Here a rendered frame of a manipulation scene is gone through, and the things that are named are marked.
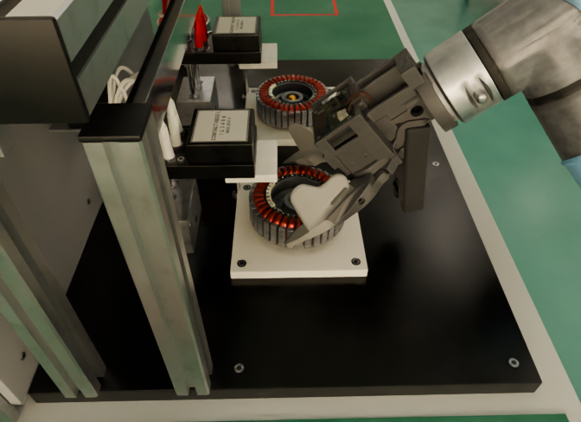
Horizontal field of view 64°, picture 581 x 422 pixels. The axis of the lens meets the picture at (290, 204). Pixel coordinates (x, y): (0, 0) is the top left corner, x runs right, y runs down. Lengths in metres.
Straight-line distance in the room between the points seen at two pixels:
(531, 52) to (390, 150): 0.14
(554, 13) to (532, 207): 1.51
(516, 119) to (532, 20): 1.95
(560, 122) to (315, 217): 0.23
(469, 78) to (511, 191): 1.53
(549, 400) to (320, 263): 0.25
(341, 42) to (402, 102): 0.61
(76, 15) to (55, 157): 0.33
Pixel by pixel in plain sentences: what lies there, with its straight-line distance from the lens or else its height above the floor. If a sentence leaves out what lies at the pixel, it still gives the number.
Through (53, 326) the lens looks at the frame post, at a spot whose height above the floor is 0.88.
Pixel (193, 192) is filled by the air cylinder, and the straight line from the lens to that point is 0.55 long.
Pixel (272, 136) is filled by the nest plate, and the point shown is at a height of 0.78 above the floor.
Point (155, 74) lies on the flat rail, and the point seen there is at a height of 1.04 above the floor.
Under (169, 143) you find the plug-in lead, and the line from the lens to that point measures 0.46.
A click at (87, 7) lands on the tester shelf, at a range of 0.24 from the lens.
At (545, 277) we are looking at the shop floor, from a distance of 1.70.
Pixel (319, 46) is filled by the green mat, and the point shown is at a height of 0.75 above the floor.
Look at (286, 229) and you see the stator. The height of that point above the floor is 0.82.
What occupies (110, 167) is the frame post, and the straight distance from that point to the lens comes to 0.26.
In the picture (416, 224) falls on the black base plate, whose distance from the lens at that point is 0.59.
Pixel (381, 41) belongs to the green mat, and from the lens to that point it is 1.07.
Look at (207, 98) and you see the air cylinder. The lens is 0.71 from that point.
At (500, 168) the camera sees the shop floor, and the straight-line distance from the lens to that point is 2.05.
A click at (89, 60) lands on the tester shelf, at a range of 0.23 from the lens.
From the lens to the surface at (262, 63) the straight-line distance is 0.68.
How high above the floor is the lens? 1.18
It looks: 44 degrees down
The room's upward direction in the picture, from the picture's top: straight up
